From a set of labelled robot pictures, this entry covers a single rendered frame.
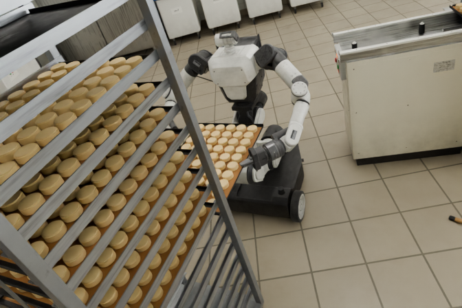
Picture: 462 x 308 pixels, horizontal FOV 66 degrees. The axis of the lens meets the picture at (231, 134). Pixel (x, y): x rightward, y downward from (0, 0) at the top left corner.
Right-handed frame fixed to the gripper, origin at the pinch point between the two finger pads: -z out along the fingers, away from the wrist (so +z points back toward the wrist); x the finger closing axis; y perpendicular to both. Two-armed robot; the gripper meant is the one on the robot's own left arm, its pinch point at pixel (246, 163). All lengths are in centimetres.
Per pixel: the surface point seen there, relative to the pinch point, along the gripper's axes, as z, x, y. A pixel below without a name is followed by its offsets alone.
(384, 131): 103, -50, -27
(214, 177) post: -19.4, 21.0, 24.3
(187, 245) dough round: -38, 6, 33
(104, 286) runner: -58, 34, 59
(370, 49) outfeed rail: 97, 9, -31
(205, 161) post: -20.2, 28.7, 24.2
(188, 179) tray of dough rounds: -28.3, 24.9, 24.1
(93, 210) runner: -52, 51, 53
